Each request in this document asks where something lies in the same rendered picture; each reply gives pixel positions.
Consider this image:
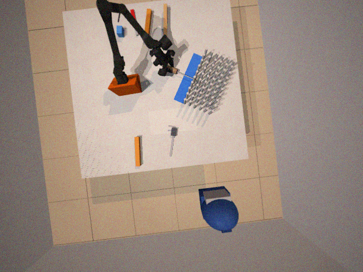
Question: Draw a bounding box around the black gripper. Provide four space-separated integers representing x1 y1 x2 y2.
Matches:
157 49 175 77

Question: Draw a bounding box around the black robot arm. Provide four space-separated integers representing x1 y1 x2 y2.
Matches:
96 0 172 84

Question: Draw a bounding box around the blue flat strip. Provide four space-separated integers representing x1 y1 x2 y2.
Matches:
174 53 202 103

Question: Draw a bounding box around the blue block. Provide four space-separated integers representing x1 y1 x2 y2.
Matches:
117 25 125 37

